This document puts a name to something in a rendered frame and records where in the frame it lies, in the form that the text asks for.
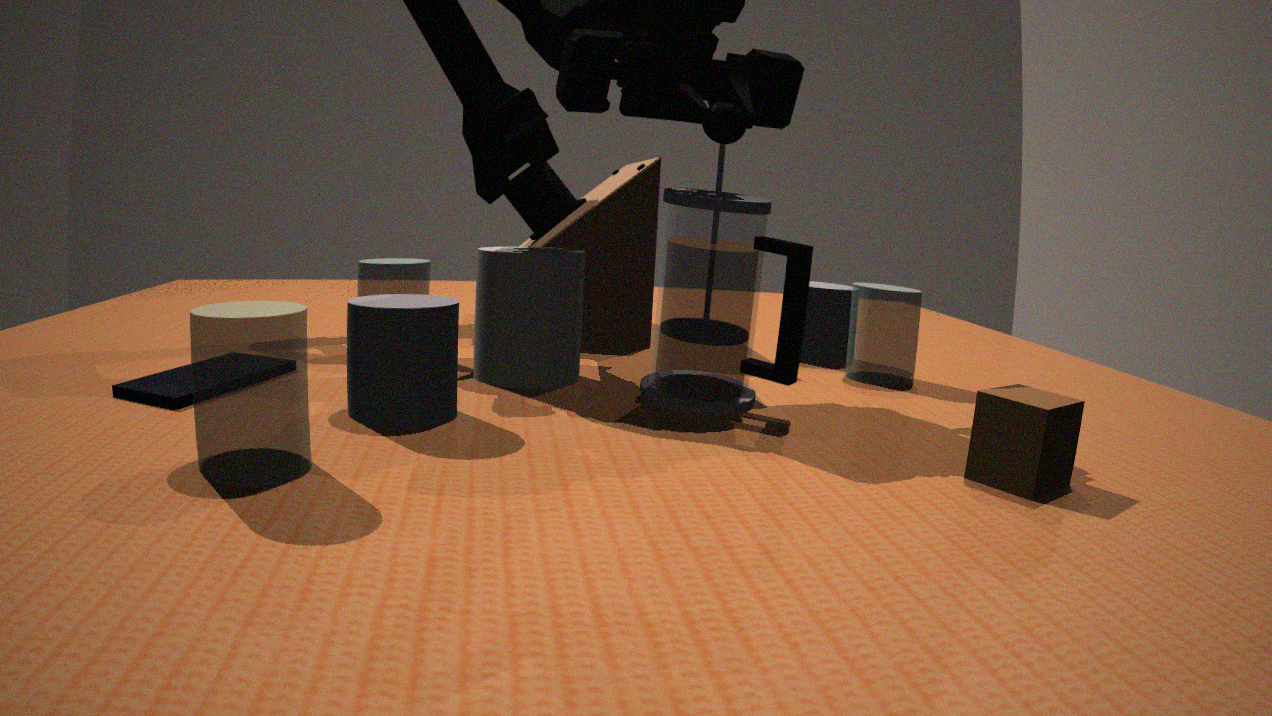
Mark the glass french press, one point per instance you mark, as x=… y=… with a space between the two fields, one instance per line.
x=708 y=293

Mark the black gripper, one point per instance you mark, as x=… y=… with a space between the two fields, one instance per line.
x=670 y=77

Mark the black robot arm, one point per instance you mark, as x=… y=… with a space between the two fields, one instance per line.
x=505 y=128

